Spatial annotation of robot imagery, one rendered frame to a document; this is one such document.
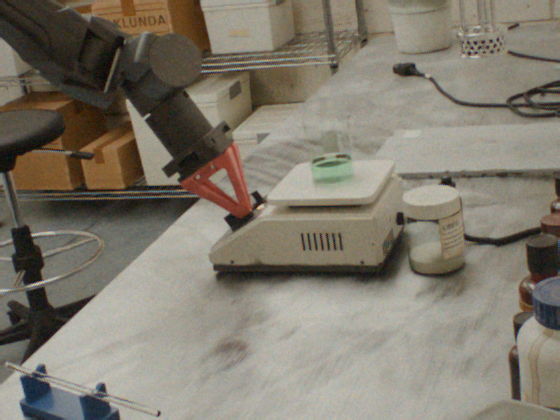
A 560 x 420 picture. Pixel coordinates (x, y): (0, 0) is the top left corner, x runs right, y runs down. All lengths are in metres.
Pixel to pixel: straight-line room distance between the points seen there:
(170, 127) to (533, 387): 0.54
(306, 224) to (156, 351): 0.21
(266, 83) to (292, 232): 2.64
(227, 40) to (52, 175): 0.85
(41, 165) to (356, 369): 2.92
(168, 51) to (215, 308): 0.27
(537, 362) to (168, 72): 0.50
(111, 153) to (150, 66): 2.54
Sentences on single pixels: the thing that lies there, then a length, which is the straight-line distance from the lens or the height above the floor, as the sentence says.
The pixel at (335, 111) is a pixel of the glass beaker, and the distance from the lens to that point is 1.10.
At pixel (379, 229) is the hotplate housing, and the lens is 1.05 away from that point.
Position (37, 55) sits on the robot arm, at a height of 1.03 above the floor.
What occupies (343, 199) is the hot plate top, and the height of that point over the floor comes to 0.84.
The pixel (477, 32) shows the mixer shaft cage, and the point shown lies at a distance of 1.35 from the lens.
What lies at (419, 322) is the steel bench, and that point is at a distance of 0.96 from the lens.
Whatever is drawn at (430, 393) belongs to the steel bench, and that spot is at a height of 0.75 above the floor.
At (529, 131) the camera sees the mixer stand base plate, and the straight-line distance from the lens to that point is 1.47.
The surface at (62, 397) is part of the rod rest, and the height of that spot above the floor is 0.76.
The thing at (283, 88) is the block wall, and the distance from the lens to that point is 3.67.
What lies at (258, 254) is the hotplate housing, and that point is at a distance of 1.10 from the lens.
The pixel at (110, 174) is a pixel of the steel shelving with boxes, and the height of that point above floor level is 0.19.
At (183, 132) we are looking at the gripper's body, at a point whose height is 0.91.
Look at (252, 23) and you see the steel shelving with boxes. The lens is 3.31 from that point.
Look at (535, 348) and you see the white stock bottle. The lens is 0.70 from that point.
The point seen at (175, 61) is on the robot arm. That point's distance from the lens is 1.03.
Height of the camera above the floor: 1.19
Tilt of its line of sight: 20 degrees down
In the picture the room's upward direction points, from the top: 9 degrees counter-clockwise
